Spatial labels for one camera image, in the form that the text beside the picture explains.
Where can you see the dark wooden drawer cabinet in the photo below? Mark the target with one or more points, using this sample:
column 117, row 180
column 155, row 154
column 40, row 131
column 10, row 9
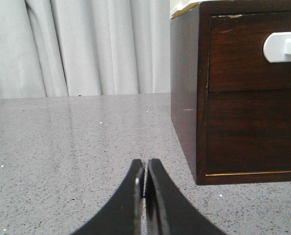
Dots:
column 190, row 52

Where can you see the white drawer handle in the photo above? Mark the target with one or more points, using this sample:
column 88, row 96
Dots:
column 277, row 47

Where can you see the white pleated curtain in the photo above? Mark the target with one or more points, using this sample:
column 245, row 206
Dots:
column 53, row 48

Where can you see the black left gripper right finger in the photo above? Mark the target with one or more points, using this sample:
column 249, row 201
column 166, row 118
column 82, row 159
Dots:
column 168, row 211

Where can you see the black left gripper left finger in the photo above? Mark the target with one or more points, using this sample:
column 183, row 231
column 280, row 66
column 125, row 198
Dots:
column 122, row 214

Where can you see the wooden drawer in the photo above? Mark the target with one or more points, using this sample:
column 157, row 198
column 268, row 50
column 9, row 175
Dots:
column 237, row 62
column 249, row 131

